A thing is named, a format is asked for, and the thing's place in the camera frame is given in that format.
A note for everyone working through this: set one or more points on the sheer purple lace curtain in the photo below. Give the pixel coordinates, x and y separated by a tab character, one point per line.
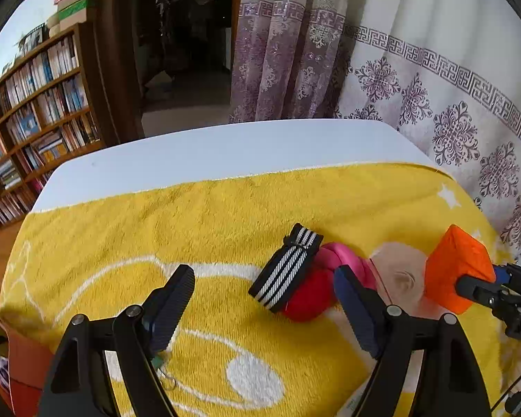
278	52

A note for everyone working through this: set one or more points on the rows of books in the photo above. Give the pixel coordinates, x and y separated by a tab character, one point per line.
39	108

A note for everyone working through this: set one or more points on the green cardboard box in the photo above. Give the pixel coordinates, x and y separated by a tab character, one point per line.
74	11

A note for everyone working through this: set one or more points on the white patterned curtain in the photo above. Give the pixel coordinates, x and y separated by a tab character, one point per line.
438	74

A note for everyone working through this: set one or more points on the green paper tag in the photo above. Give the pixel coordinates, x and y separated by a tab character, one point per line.
157	361

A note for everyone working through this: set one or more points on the beige round sponge puff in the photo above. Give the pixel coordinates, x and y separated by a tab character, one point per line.
399	269

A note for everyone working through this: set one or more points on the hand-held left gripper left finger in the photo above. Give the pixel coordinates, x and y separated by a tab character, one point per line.
173	308

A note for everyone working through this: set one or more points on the red pompom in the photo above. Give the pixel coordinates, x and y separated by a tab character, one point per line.
312	299

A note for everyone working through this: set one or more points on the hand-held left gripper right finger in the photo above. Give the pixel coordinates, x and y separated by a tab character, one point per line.
356	308

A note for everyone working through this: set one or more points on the dark wooden door frame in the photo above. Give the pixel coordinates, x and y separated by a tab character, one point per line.
117	52

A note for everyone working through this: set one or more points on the dark orange rubber cube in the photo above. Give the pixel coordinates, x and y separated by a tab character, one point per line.
456	256

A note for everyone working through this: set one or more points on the yellow printed towel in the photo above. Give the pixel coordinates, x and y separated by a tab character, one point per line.
156	226

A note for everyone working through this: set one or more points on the black white striped elastic band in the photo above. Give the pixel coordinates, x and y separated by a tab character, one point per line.
286	265

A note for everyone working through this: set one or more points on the wooden bookshelf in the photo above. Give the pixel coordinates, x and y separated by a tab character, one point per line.
84	52

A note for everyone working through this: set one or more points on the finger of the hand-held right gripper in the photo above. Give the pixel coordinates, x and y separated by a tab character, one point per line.
473	286
501	273

